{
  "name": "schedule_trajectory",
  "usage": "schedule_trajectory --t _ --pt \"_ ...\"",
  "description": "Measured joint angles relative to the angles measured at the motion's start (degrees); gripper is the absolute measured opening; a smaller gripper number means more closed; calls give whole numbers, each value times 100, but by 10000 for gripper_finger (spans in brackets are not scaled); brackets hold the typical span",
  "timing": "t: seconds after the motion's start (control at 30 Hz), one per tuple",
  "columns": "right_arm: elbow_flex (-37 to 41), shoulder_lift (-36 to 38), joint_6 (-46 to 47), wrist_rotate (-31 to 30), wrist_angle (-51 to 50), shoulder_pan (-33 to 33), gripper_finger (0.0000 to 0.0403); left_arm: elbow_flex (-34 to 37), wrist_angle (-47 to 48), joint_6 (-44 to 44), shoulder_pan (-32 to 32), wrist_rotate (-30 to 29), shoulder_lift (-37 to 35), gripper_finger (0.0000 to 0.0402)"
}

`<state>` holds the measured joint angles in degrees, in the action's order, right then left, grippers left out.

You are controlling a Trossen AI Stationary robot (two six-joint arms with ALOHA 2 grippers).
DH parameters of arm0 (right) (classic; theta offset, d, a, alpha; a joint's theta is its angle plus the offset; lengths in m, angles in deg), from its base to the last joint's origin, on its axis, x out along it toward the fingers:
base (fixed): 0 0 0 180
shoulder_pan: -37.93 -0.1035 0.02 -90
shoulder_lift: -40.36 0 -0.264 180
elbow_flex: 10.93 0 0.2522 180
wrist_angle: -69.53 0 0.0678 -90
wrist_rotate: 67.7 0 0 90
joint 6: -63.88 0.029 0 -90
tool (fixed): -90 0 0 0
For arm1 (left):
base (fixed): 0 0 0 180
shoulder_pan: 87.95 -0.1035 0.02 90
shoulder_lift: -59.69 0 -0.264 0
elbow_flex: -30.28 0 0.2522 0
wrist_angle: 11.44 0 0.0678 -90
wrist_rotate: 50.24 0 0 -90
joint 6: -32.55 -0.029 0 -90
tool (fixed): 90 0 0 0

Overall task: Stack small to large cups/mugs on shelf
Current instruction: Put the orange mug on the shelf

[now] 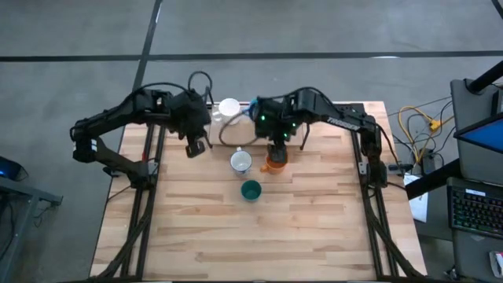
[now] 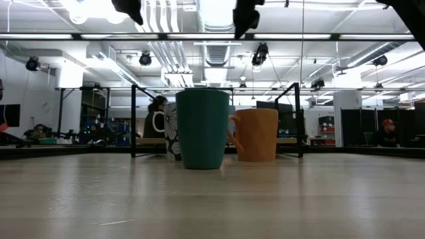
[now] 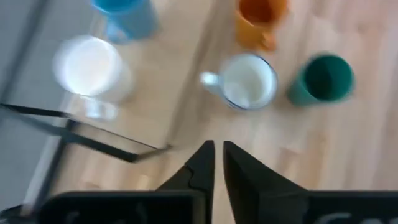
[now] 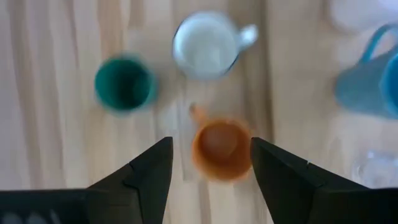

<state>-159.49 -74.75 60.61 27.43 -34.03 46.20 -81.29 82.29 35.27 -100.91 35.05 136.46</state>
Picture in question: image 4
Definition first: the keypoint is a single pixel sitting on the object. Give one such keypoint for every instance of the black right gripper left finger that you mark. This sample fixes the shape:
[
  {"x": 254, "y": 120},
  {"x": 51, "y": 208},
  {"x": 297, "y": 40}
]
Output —
[{"x": 124, "y": 202}]

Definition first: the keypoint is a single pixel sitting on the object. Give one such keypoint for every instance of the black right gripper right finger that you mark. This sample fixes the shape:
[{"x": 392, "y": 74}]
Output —
[{"x": 311, "y": 199}]

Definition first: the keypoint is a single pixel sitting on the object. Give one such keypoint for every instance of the clear glass mug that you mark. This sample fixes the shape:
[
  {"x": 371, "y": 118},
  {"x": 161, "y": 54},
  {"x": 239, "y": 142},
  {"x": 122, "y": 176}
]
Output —
[{"x": 376, "y": 171}]

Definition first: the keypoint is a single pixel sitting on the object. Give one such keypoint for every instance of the orange mug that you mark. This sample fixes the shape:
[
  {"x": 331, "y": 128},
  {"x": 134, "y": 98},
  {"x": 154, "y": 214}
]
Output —
[{"x": 220, "y": 149}]

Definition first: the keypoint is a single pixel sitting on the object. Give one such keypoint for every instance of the light blue mug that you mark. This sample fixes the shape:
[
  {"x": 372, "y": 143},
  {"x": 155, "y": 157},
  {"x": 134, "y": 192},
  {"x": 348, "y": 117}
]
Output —
[{"x": 363, "y": 90}]

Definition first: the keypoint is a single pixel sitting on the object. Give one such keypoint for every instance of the navy white floral mug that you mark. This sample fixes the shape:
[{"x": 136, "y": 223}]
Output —
[{"x": 205, "y": 46}]

